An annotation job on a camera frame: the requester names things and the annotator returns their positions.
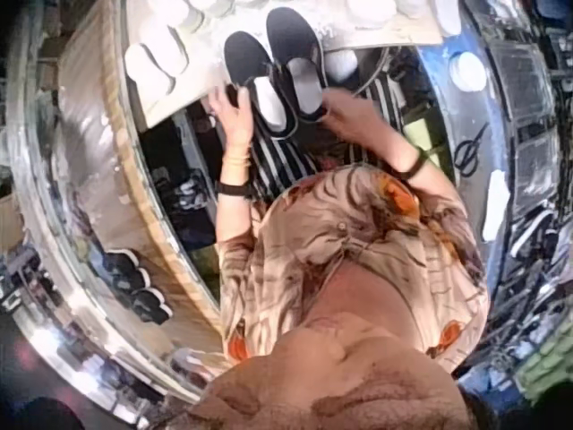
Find black shoe with grey insole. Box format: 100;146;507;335
265;5;331;125

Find person's left hand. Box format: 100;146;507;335
206;84;257;147

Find black scissors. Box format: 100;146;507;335
453;121;491;178

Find black shoe with white sole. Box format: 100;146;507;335
132;286;175;326
103;248;152;292

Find heap of dark shoes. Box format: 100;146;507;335
154;172;218;252

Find person's right hand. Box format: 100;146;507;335
320;87;391;145

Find grey cable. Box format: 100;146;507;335
353;44;391;98

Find green box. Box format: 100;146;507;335
403;116;438;153

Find person's legs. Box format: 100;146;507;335
244;71;406;201

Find beige bracelet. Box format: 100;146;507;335
221;152;252;171

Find black shoe with white insole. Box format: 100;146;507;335
222;30;300;141

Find pile of white shoe soles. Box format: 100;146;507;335
124;21;192;98

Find round white container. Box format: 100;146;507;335
449;50;488;93

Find white insole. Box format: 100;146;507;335
481;168;511;244

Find black wrist band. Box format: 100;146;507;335
217;180;251;198
397;147;430;181

